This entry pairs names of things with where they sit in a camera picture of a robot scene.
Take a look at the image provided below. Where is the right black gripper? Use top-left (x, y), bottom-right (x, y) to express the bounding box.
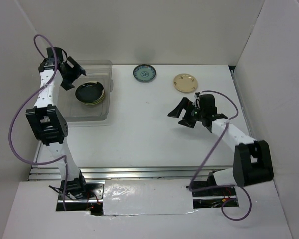
top-left (168, 97), bottom-right (206, 128)

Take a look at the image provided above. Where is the black glossy plate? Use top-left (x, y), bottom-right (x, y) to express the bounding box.
top-left (75, 81), bottom-right (105, 105)

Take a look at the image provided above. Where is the lime green plate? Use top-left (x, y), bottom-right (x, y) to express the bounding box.
top-left (83, 99), bottom-right (103, 106)

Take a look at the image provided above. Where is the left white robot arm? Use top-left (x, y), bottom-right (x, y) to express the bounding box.
top-left (26, 47), bottom-right (88, 199)

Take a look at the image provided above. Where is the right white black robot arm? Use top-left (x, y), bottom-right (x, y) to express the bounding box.
top-left (168, 90), bottom-right (274, 195)

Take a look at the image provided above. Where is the clear plastic bin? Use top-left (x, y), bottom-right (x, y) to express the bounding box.
top-left (57, 60), bottom-right (113, 123)

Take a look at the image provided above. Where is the cream plate with floral marks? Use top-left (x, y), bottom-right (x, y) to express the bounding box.
top-left (173, 73), bottom-right (198, 93)

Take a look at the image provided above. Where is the blue floral plate far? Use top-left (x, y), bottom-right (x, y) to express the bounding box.
top-left (133, 64), bottom-right (157, 83)

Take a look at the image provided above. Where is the white cover sheet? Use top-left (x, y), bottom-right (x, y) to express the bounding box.
top-left (103, 179), bottom-right (194, 216)

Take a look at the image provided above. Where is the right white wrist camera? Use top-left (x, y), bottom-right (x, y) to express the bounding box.
top-left (194, 92), bottom-right (201, 100)

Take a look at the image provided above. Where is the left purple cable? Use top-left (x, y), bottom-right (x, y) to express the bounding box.
top-left (9, 34), bottom-right (68, 211)

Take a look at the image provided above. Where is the aluminium rail frame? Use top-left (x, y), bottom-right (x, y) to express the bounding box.
top-left (27, 65), bottom-right (252, 217)

